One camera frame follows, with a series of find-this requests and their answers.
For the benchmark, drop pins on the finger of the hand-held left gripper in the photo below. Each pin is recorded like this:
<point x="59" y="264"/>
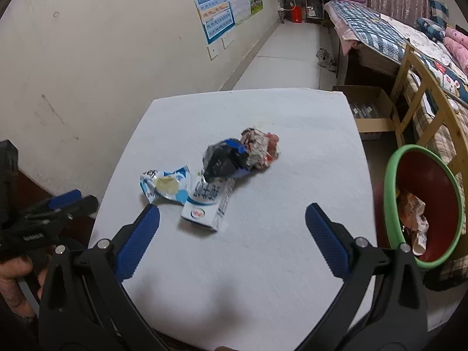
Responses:
<point x="78" y="208"/>
<point x="65" y="199"/>

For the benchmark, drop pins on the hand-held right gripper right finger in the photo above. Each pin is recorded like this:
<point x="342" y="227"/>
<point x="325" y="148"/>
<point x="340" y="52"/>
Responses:
<point x="325" y="241"/>

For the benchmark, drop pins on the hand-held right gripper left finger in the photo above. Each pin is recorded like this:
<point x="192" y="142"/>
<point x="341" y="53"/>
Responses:
<point x="140" y="241"/>

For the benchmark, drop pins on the white blue milk carton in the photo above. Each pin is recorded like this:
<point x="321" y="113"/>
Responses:
<point x="208" y="204"/>

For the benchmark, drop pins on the red bin with green rim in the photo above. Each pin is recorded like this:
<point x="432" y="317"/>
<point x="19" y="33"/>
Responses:
<point x="435" y="197"/>

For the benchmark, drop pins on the person's left hand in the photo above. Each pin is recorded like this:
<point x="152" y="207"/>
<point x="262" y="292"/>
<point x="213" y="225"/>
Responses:
<point x="14" y="285"/>

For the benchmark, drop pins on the white blue crumpled wrapper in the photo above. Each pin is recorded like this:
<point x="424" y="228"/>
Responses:
<point x="164" y="186"/>

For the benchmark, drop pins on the orange brown wrapper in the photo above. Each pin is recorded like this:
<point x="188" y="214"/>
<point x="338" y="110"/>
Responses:
<point x="411" y="208"/>

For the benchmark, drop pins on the crumpled red white wrapper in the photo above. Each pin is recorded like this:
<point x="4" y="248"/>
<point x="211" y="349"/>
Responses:
<point x="261" y="148"/>

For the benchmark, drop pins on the crumpled blue black bag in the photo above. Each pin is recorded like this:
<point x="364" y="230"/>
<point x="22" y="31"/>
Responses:
<point x="225" y="159"/>

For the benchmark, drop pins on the cardboard box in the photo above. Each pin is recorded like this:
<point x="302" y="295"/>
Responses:
<point x="369" y="117"/>

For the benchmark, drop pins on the brown patchwork quilt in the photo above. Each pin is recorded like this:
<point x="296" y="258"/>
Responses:
<point x="448" y="142"/>

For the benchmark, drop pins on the pair of shoes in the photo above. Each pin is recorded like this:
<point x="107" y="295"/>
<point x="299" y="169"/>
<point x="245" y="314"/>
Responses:
<point x="326" y="58"/>

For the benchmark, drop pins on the wooden chair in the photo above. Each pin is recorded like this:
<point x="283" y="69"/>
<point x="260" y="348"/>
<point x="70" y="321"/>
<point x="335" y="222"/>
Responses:
<point x="431" y="91"/>

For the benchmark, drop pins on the navy cartoon blanket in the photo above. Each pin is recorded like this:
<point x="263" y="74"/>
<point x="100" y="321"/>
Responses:
<point x="448" y="76"/>

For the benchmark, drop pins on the blue plaid blanket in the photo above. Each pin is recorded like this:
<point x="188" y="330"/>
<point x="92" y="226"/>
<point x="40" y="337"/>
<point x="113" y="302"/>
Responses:
<point x="365" y="25"/>

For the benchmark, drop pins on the red bucket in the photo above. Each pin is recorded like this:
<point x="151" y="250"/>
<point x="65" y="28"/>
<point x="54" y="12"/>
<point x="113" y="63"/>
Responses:
<point x="296" y="14"/>

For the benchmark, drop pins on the pink quilt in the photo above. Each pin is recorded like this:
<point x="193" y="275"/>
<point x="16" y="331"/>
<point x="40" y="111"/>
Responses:
<point x="459" y="47"/>

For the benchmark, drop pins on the blue floral pillow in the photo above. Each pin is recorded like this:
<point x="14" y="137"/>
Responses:
<point x="431" y="27"/>

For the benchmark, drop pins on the blue plaid pillow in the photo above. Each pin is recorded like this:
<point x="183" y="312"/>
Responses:
<point x="439" y="11"/>

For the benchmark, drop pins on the white wall outlet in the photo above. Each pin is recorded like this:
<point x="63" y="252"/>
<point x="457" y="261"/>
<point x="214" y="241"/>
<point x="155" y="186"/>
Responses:
<point x="212" y="52"/>

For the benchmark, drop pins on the white wall switch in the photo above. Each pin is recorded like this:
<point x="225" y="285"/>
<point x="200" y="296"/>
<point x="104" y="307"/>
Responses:
<point x="227" y="42"/>

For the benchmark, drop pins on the large blue wall poster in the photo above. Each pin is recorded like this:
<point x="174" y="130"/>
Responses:
<point x="214" y="7"/>

